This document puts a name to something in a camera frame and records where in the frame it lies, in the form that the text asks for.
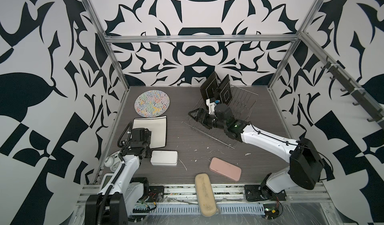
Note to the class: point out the black wall hook rail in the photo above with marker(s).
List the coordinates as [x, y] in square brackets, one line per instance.
[350, 86]

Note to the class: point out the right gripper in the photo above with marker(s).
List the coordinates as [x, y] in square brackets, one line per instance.
[204, 122]

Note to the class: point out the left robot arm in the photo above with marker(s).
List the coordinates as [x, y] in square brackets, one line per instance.
[115, 203]

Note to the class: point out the white alarm clock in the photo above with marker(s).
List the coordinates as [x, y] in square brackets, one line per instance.
[113, 161]

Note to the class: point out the large black square plate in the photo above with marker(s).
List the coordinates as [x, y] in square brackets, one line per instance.
[208, 88]

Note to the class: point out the round speckled plate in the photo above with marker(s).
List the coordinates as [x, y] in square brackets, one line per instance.
[152, 103]

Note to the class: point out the wire dish rack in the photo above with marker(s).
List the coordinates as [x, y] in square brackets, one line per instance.
[242, 104]

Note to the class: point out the white rectangular case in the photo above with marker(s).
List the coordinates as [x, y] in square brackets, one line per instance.
[164, 158]

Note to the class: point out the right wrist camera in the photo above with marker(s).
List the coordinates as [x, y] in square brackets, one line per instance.
[211, 104]

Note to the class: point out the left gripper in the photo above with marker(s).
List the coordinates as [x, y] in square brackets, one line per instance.
[147, 138]

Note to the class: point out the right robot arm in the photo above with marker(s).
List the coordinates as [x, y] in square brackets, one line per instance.
[304, 161]

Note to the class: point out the white square plate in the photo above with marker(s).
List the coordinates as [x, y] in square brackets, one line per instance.
[157, 126]

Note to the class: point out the pink rectangular case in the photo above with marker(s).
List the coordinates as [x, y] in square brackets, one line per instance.
[225, 169]

